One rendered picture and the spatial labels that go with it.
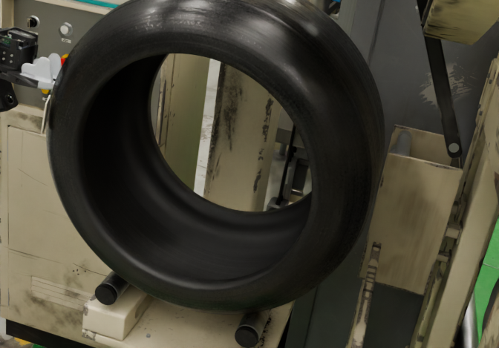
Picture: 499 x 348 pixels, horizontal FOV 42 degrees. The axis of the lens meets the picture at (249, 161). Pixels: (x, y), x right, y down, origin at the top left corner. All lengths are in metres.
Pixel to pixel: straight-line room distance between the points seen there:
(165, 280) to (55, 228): 1.08
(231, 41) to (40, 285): 1.56
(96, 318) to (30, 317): 1.18
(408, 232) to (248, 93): 0.45
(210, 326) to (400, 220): 0.45
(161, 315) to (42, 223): 0.94
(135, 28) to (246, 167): 0.53
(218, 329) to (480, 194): 0.59
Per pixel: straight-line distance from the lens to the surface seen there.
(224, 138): 1.44
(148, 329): 1.35
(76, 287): 2.29
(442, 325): 1.50
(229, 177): 1.47
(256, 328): 1.20
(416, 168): 1.31
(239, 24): 0.98
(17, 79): 1.27
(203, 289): 1.15
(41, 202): 2.20
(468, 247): 1.40
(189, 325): 1.37
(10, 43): 1.29
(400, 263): 1.41
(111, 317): 1.29
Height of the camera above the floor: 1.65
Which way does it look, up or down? 23 degrees down
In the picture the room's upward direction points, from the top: 9 degrees clockwise
